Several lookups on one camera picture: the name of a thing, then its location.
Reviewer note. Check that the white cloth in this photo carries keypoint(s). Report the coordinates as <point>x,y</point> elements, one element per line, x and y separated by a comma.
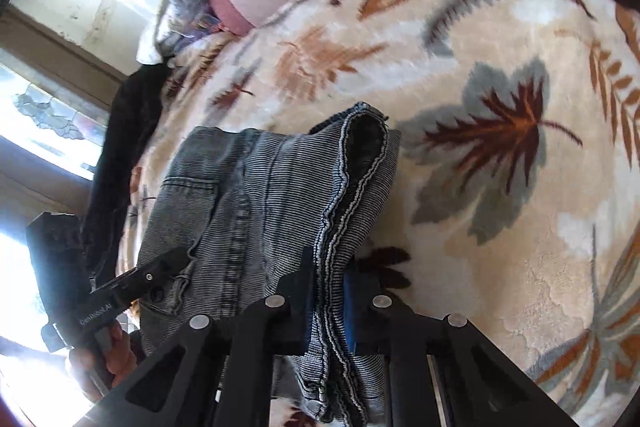
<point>152,47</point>

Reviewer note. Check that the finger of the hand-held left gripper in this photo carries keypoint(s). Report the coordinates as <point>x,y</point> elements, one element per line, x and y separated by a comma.
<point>145,277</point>

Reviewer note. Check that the person's left hand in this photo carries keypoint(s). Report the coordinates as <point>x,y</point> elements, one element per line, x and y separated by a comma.
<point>122,357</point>

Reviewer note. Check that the cream leaf-print blanket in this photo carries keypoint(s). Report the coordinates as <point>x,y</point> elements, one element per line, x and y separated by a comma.
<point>450,47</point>

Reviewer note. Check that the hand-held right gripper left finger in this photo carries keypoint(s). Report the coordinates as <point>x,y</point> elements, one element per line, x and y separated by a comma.
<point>304,322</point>

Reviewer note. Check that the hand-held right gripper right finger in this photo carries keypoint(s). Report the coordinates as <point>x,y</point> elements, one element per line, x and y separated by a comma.
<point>351,312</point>

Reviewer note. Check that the grey denim pants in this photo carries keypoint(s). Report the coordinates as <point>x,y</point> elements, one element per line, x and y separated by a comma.
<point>260,197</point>

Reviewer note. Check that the window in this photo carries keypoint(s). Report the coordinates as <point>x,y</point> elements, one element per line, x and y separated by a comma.
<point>50,117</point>

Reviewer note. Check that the black cloth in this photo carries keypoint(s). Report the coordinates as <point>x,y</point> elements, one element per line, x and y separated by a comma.
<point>130,132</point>

